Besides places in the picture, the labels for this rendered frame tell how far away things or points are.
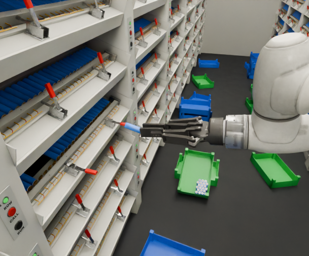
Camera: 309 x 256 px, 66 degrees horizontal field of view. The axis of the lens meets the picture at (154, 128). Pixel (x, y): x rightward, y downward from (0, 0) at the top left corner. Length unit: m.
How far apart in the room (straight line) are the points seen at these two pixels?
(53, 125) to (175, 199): 1.15
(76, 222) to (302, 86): 0.75
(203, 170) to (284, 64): 1.28
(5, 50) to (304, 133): 0.63
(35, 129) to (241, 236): 1.26
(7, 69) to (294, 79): 0.52
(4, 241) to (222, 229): 1.20
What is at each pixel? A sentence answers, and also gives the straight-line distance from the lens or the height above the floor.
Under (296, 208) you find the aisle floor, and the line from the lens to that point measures 1.81.
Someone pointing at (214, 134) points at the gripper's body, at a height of 0.90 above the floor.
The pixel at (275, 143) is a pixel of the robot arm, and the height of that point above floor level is 0.91.
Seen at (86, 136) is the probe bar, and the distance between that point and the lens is 0.84.
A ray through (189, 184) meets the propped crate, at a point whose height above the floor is 0.04.
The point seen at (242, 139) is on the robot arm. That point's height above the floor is 0.90.
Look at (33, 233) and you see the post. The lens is 0.66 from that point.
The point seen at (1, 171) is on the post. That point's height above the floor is 0.94.
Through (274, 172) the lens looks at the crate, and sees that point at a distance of 1.99.
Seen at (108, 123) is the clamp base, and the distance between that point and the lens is 0.93.
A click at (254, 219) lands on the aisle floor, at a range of 1.65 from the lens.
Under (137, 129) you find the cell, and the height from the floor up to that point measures 0.85.
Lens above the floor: 1.25
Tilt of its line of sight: 33 degrees down
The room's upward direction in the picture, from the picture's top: straight up
